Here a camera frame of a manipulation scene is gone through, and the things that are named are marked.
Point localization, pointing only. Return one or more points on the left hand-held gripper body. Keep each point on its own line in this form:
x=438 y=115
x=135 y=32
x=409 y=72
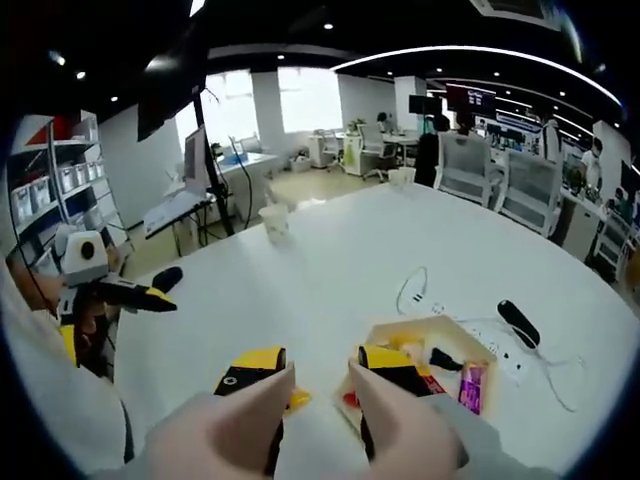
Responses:
x=82 y=260

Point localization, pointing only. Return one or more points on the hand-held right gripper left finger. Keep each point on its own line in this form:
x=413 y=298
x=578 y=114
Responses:
x=255 y=365

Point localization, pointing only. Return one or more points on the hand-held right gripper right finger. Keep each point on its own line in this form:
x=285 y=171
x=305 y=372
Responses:
x=395 y=367

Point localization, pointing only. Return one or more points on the beige hexagonal container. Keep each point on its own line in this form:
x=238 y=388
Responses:
x=450 y=335

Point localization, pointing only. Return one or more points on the pink food tongs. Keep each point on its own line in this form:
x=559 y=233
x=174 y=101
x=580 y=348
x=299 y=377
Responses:
x=225 y=435

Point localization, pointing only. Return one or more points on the brown purple food packet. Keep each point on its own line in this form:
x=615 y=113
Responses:
x=472 y=390

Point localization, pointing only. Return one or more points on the person's left hand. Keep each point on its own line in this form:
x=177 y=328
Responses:
x=92 y=322

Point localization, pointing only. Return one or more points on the black computer mouse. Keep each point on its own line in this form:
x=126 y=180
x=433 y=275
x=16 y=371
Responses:
x=167 y=277

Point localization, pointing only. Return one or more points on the person's white shirt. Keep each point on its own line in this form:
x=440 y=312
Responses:
x=60 y=425

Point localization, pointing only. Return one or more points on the storage shelf rack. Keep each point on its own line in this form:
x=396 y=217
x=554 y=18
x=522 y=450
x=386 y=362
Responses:
x=75 y=175

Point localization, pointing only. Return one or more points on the white side desk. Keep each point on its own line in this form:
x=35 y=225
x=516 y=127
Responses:
x=175 y=207

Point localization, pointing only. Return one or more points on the white power strip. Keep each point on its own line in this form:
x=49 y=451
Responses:
x=505 y=360

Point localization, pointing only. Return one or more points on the printed paper cup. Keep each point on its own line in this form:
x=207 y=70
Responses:
x=275 y=225

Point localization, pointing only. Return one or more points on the black display stand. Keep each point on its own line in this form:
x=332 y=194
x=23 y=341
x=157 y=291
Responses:
x=216 y=175

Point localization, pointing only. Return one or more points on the large black display screen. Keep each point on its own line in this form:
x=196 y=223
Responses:
x=160 y=100

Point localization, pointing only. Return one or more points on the plain white paper cup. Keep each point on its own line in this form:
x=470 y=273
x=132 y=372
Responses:
x=401 y=177

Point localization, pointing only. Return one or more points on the white mesh office chair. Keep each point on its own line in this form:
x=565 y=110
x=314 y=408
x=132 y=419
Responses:
x=530 y=190
x=612 y=240
x=375 y=142
x=467 y=160

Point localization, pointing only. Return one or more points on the potted green plant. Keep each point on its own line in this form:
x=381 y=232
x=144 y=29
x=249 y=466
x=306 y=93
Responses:
x=575 y=180
x=357 y=125

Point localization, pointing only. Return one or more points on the hanging red display screen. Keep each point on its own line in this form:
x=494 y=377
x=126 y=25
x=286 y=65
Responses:
x=470 y=97

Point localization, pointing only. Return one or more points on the long ceiling light strip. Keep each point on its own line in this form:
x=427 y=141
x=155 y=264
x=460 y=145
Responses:
x=475 y=48

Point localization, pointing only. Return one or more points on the ceiling air conditioner vent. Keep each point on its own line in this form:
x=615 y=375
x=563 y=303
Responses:
x=515 y=7

